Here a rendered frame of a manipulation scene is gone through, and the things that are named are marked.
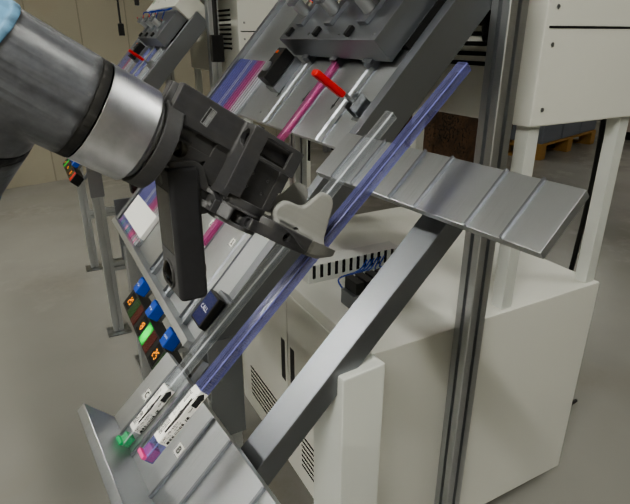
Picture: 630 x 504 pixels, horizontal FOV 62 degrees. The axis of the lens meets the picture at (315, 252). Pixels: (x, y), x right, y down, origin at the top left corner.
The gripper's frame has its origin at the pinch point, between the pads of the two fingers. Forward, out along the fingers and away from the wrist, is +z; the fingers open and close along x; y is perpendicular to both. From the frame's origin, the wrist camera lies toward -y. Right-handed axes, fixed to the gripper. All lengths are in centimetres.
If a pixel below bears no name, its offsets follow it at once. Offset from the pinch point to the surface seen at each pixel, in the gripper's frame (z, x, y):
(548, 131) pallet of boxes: 415, 279, 195
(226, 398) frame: 13.8, 19.9, -26.1
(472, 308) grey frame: 53, 17, 2
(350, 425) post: 13.6, -3.0, -15.8
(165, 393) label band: -1.8, 10.1, -22.5
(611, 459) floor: 146, 14, -18
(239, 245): 12.3, 34.0, -6.0
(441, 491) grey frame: 79, 19, -37
